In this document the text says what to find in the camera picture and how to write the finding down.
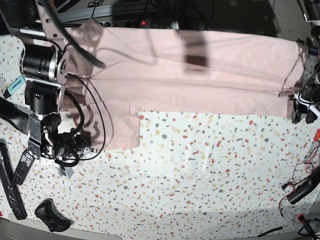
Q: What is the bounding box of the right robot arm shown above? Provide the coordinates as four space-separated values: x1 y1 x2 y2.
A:
0 0 93 185

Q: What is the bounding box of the black power strip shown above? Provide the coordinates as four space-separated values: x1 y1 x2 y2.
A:
99 19 152 29

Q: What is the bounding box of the red and black wire bundle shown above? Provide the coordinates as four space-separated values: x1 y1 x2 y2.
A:
277 140 320 218

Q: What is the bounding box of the black cordless phone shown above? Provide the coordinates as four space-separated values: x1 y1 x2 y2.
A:
13 149 35 186

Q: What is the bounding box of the black game controller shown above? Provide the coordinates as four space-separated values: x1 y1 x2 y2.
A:
34 198 72 233

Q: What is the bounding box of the red handled screwdriver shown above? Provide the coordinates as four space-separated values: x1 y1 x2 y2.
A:
313 128 320 142

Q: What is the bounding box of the red tipped black tool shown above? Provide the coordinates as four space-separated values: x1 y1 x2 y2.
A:
297 213 320 240

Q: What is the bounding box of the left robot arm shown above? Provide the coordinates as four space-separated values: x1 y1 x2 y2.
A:
289 0 320 124

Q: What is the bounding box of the black cable bottom right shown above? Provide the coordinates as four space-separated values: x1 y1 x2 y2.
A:
257 226 283 238

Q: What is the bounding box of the light blue highlighter pen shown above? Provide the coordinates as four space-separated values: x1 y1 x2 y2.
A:
3 75 26 99

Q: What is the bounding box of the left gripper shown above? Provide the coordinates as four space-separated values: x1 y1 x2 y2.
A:
288 84 320 124

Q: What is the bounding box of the long black bar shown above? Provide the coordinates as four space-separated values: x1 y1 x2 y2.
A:
0 140 28 220

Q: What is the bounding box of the terrazzo patterned table cloth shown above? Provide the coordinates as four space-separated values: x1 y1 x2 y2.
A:
0 32 320 238

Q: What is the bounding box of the black cylinder tool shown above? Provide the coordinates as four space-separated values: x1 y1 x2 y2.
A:
287 171 320 205

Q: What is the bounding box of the blue object at table edge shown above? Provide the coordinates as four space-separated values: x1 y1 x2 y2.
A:
308 46 319 56

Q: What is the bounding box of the pink T-shirt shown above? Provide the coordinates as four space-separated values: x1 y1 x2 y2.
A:
66 20 308 150

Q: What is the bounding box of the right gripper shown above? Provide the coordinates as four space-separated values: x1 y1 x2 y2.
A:
41 127 98 179

